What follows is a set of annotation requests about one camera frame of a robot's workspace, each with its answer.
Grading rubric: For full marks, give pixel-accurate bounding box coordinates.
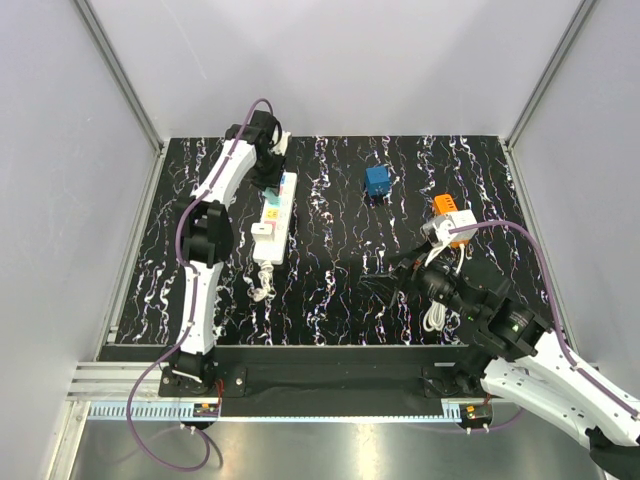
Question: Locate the white multicolour power strip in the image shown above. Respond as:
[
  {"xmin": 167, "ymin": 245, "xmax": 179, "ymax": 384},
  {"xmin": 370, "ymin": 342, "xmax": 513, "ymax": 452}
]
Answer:
[{"xmin": 252, "ymin": 172, "xmax": 298, "ymax": 266}]

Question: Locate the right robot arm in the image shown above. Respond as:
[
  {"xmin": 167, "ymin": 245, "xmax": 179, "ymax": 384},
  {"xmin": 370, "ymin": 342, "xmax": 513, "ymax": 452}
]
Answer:
[{"xmin": 360, "ymin": 249, "xmax": 639, "ymax": 479}]

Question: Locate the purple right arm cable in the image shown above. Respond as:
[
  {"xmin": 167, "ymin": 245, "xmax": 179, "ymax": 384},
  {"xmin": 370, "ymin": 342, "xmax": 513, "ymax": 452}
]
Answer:
[{"xmin": 447, "ymin": 219, "xmax": 640, "ymax": 431}]

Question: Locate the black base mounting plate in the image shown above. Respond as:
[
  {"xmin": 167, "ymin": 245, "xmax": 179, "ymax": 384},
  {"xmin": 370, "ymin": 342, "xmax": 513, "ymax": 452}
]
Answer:
[{"xmin": 159, "ymin": 345, "xmax": 486, "ymax": 421}]

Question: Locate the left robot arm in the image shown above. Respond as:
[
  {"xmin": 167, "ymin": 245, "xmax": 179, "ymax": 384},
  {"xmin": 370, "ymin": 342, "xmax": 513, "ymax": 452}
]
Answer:
[{"xmin": 167, "ymin": 108, "xmax": 297, "ymax": 396}]

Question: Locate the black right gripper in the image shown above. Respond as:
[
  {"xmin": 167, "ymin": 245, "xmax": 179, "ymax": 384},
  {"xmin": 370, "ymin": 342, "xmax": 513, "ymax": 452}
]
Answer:
[{"xmin": 359, "ymin": 239, "xmax": 480, "ymax": 321}]

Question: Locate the orange power strip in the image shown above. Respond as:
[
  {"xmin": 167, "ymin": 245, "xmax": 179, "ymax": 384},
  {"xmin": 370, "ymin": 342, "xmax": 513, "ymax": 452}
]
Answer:
[{"xmin": 433, "ymin": 194, "xmax": 476, "ymax": 248}]

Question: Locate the blue cube socket adapter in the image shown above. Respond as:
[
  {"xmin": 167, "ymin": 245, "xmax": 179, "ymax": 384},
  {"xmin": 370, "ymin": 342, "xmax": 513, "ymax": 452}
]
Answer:
[{"xmin": 364, "ymin": 165, "xmax": 391, "ymax": 198}]

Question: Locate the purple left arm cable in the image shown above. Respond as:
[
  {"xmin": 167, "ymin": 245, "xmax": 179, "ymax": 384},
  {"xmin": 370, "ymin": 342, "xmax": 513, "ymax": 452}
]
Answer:
[{"xmin": 123, "ymin": 97, "xmax": 276, "ymax": 474}]

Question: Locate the white usb charger plug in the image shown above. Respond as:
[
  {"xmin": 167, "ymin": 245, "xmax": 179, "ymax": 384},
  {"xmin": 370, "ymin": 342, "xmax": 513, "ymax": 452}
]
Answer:
[{"xmin": 251, "ymin": 223, "xmax": 276, "ymax": 242}]

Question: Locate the teal charger plug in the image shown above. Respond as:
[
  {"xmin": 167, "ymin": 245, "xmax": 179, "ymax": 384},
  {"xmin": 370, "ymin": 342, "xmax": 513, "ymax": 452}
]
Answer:
[{"xmin": 263, "ymin": 188, "xmax": 280, "ymax": 208}]

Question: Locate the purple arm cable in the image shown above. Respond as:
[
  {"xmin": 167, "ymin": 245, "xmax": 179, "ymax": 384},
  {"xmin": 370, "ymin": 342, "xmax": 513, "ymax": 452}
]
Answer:
[
  {"xmin": 123, "ymin": 97, "xmax": 276, "ymax": 474},
  {"xmin": 447, "ymin": 219, "xmax": 640, "ymax": 431}
]

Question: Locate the aluminium frame rail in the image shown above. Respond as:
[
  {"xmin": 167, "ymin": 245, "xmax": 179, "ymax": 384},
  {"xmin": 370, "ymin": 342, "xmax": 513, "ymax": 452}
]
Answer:
[{"xmin": 68, "ymin": 363, "xmax": 490, "ymax": 424}]

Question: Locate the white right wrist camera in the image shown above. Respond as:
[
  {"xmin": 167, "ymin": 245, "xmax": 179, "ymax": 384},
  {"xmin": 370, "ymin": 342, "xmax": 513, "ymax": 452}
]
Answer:
[{"xmin": 421, "ymin": 215, "xmax": 455, "ymax": 248}]

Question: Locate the white orange strip power cable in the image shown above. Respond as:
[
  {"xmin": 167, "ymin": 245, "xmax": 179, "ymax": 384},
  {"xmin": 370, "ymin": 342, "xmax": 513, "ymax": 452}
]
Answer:
[{"xmin": 422, "ymin": 244, "xmax": 474, "ymax": 333}]

